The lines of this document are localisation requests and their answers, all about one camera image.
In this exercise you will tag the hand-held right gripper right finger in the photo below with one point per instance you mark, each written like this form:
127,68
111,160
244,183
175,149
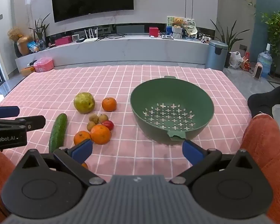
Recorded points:
192,151

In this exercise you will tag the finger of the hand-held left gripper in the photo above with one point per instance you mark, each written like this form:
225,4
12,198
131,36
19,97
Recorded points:
4,112
32,122

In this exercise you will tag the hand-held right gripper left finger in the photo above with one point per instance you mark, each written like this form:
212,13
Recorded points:
82,151

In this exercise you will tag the large orange tangerine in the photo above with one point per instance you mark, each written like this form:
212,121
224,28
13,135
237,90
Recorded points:
100,134

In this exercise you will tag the small brown kiwi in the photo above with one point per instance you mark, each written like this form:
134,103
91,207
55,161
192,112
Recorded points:
103,118
91,126
93,118

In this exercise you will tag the green cucumber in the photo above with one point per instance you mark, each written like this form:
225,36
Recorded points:
58,130

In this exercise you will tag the small red tomato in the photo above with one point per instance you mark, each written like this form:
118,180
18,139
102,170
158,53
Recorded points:
108,124

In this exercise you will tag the green colander bowl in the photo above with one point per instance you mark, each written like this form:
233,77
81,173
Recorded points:
172,112

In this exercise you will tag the green pear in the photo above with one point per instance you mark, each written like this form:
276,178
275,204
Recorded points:
84,103

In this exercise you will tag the person's left leg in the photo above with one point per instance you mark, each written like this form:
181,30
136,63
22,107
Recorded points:
0,172

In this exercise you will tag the person's leg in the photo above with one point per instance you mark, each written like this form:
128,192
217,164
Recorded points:
270,149
0,172

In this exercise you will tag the pink checked tablecloth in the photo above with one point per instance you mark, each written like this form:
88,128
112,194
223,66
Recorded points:
60,86

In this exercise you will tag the yellow box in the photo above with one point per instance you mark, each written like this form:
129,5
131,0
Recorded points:
27,71

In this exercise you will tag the pink storage box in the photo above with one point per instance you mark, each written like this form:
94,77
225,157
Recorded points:
43,65

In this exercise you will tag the gold vase with dried flowers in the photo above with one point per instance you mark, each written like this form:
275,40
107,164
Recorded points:
22,44

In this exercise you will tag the blue snack bag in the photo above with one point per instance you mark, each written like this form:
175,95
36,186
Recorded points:
33,46

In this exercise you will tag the person's right leg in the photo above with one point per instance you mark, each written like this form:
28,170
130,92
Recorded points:
270,149

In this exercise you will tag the potted plant in glass vase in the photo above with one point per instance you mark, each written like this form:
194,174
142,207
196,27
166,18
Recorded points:
40,35

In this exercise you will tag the pink flat box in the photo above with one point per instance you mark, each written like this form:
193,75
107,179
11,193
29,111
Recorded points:
62,41

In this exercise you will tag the black sock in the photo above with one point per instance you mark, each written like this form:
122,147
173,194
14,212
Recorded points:
266,100

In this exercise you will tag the small white clock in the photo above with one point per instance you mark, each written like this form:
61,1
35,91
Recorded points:
75,38

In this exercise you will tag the blue-grey trash can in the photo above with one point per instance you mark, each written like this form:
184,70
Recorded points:
215,56

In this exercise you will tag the white plastic bag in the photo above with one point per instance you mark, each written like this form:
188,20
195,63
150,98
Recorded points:
235,59

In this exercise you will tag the white router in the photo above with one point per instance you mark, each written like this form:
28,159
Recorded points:
90,38

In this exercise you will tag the red gift bag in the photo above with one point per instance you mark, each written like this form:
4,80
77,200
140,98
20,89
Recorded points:
245,63

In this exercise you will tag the small white heater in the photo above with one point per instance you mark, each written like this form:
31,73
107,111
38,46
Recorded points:
258,71

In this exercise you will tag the grey marble media console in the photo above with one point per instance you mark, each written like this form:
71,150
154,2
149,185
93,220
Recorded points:
130,51

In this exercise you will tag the row of small figurines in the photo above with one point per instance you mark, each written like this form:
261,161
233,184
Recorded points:
204,38

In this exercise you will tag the blue water jug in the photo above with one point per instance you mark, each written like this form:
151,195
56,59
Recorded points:
265,63

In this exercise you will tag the long-leaf potted plant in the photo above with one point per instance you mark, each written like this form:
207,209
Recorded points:
225,37

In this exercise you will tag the patterned sun hat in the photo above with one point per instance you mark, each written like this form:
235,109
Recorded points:
191,31

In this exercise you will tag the teddy bear bouquet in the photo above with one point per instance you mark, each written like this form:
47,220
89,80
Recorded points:
177,28

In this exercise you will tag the red box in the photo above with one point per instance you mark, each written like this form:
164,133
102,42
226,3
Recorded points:
153,32

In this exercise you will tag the black curved television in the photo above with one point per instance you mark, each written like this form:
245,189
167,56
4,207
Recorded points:
92,0

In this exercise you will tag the trailing pothos plant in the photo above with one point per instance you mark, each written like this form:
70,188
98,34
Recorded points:
274,25

